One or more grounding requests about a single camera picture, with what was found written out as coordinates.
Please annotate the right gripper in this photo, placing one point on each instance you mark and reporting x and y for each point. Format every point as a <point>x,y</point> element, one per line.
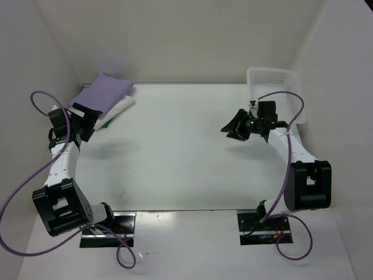
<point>238,133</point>

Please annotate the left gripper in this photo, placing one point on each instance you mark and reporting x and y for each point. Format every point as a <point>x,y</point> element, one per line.
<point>90,119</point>

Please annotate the green t-shirt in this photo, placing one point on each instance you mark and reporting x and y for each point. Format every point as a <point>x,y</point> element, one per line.
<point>106,124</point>

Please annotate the purple t-shirt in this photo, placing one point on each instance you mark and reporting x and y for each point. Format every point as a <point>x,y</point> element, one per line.
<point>103,94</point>

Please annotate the white t-shirt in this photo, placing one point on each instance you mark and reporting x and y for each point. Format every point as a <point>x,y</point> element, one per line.
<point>115,112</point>

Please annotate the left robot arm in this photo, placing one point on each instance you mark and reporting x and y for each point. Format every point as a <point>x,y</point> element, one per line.
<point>61,204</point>

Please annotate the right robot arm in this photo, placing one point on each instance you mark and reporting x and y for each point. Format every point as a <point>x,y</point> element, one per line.
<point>308,181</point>

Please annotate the white plastic laundry basket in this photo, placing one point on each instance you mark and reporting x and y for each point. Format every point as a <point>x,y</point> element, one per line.
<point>284,87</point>

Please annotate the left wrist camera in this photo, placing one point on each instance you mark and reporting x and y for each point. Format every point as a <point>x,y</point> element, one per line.
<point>54,107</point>

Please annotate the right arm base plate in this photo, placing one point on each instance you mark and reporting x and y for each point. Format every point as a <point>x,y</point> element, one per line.
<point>252,232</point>

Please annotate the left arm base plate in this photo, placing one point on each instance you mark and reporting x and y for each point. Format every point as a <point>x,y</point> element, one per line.
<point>123,226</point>

